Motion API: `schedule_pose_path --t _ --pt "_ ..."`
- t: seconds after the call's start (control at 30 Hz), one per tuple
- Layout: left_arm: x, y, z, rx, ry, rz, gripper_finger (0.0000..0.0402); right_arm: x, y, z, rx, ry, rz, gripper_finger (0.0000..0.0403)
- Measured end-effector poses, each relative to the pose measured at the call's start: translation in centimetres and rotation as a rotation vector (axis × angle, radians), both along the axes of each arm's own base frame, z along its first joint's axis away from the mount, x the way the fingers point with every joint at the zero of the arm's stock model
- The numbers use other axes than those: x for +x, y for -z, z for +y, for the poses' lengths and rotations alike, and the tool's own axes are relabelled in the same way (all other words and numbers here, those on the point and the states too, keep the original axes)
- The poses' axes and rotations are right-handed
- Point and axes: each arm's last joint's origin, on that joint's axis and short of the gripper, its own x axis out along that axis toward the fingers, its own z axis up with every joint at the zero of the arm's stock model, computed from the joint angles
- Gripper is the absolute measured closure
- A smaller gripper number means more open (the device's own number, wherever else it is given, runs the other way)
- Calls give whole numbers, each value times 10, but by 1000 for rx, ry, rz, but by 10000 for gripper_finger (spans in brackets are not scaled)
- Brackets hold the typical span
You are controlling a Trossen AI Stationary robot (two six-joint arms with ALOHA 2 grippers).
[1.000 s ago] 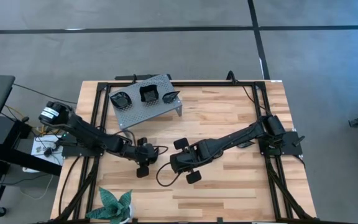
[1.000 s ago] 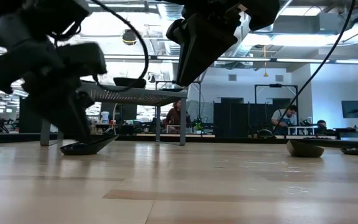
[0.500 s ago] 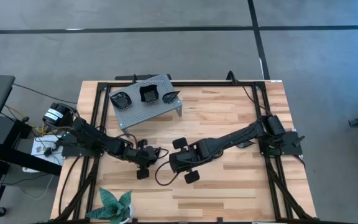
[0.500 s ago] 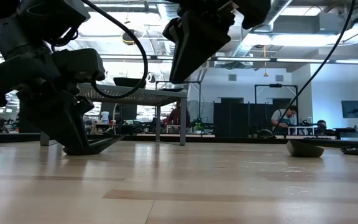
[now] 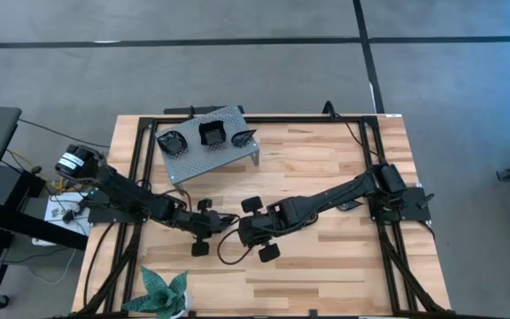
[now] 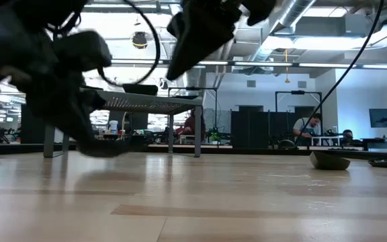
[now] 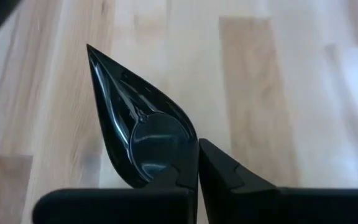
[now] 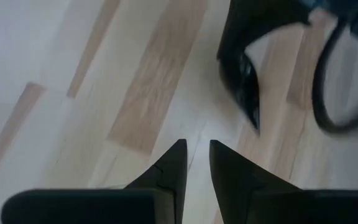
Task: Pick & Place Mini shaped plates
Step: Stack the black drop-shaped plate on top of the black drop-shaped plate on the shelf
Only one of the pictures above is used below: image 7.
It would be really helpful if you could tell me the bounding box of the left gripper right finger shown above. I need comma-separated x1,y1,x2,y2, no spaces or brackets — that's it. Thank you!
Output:
199,138,358,224

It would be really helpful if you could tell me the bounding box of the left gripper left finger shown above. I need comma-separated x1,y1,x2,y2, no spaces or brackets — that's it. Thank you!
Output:
32,149,198,224

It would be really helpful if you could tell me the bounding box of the black teardrop mini plate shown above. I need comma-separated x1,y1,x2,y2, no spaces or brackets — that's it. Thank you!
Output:
86,43,199,190

